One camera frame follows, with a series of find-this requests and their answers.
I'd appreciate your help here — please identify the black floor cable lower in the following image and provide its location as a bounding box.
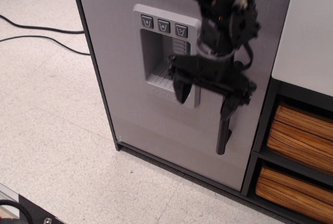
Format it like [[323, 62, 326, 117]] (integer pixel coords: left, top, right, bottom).
[[0, 35, 91, 55]]

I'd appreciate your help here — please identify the black bar door handle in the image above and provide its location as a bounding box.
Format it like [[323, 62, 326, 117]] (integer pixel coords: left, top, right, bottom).
[[216, 115, 230, 155]]

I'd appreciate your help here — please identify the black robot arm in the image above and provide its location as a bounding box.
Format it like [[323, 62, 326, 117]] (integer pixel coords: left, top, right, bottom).
[[168, 0, 261, 121]]

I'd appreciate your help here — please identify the upper woven orange basket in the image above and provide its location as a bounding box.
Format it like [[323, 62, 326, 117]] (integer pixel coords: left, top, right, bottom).
[[267, 104, 332, 176]]

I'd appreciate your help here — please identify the woven orange basket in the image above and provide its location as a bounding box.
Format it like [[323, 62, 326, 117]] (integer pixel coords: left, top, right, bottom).
[[255, 167, 332, 223], [267, 104, 332, 176]]

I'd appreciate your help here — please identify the grey water dispenser panel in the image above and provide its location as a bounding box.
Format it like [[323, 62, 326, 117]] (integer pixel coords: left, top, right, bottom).
[[133, 4, 201, 103]]

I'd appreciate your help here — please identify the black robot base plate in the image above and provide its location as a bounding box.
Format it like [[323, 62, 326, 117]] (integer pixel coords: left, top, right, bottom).
[[18, 194, 64, 224]]

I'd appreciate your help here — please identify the black braided base cable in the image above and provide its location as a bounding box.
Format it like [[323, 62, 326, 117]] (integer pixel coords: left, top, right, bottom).
[[0, 200, 33, 224]]

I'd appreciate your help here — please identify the dark grey fridge cabinet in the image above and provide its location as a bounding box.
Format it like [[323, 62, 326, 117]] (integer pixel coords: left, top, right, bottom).
[[76, 0, 332, 223]]

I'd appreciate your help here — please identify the white cabinet door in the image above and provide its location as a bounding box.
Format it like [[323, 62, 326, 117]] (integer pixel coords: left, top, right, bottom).
[[272, 0, 332, 96]]

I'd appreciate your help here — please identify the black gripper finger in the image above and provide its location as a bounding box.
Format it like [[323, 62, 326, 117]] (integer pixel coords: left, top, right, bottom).
[[173, 69, 193, 104], [221, 95, 241, 121]]

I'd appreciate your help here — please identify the aluminium frame rail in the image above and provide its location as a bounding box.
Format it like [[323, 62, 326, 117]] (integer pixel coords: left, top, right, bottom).
[[0, 183, 20, 219]]

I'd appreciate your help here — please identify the grey toy fridge door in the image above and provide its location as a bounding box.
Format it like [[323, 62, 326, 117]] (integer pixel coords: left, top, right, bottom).
[[76, 0, 290, 192]]

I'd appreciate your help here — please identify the lower woven orange basket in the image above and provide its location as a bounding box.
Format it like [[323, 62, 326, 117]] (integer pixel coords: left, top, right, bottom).
[[255, 167, 332, 223]]

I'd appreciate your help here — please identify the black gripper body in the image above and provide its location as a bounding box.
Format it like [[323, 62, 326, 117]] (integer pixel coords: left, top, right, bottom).
[[168, 51, 257, 105]]

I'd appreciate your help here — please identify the black floor cable upper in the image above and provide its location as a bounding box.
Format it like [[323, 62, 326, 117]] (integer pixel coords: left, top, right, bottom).
[[0, 14, 85, 35]]

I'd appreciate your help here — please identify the black floor cable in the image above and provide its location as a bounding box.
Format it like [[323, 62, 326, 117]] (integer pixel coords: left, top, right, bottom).
[[0, 35, 91, 55], [0, 14, 85, 35]]

